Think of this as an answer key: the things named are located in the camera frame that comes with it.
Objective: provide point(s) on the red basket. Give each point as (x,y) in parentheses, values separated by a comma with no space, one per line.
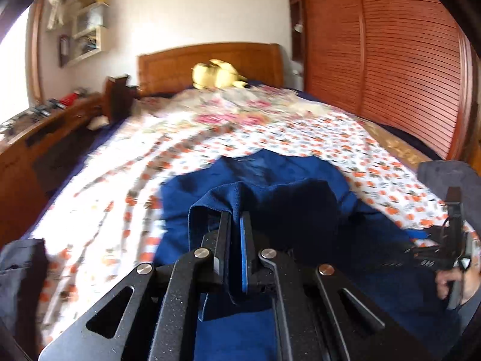
(69,98)

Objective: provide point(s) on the white cloth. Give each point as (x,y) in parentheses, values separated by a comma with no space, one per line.
(98,122)

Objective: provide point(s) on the black folded garment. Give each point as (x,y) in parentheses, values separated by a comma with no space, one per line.
(22,278)

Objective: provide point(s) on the window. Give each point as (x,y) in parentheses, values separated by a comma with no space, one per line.
(15,75)

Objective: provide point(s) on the wooden bed headboard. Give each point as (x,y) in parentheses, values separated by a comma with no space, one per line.
(169,67)

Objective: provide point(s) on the grey folded garment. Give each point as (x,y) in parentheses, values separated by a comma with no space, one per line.
(439,180)

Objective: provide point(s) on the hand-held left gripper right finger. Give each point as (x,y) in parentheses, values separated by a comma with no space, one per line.
(246,255)

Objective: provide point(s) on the dark wooden chair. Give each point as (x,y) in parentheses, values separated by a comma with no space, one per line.
(120,101)

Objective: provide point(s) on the orange print bed sheet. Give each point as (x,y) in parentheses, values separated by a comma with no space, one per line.
(131,180)

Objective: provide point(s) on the pink floral blanket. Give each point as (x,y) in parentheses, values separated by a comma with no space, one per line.
(225,116)

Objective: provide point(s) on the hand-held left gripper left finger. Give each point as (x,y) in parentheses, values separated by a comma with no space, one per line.
(221,248)

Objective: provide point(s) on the yellow plush toy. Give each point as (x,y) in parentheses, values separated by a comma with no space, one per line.
(210,75)

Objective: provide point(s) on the wooden desk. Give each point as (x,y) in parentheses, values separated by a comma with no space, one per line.
(22,165)

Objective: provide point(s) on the golden patterned bed mat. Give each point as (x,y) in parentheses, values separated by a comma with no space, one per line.
(394,144)

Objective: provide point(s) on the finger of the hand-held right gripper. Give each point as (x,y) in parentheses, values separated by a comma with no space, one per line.
(421,235)

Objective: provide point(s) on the blue blazer jacket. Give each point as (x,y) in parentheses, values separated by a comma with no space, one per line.
(300,210)

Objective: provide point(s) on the wooden slatted wardrobe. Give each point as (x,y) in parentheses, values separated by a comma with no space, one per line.
(394,64)

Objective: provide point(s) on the person's right forearm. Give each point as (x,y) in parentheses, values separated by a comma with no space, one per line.
(468,319)

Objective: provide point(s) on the white wall shelf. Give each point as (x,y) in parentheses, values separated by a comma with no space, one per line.
(86,45)

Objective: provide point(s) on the person's right hand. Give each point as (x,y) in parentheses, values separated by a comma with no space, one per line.
(447,280)

